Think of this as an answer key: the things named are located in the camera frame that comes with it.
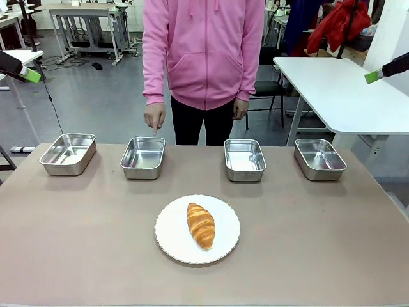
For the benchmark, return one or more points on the grey metal workbench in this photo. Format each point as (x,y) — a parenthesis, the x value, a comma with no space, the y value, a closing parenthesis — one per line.
(89,25)

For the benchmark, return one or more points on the white power strip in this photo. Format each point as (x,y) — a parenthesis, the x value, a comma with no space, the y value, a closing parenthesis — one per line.
(22,149)

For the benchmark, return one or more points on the red jacket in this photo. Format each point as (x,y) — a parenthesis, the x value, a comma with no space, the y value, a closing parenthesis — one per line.
(338,24)

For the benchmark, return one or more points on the black folding chair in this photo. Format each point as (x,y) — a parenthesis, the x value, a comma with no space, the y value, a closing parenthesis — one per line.
(268,86)

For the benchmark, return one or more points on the black trousers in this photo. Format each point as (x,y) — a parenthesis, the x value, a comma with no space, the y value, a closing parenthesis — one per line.
(204,124)

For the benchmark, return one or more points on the person's left hand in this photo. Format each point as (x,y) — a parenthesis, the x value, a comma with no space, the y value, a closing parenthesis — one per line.
(240,110)

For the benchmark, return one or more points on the golden brown croissant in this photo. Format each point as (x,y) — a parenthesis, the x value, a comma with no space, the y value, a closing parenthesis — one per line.
(200,225)

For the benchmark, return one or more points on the rectangular steel container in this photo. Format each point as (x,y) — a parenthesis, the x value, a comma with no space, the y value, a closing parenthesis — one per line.
(68,154)
(244,160)
(319,159)
(143,157)

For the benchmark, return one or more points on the white scalloped plate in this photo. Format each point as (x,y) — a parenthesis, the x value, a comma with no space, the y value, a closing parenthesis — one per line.
(172,233)

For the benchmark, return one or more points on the pink zip hoodie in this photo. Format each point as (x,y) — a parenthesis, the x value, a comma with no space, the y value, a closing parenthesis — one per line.
(204,48)

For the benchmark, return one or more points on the white side table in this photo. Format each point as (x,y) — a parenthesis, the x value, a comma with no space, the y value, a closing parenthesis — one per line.
(338,92)

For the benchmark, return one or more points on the person's right hand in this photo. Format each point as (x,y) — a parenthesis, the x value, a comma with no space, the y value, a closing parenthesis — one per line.
(155,117)

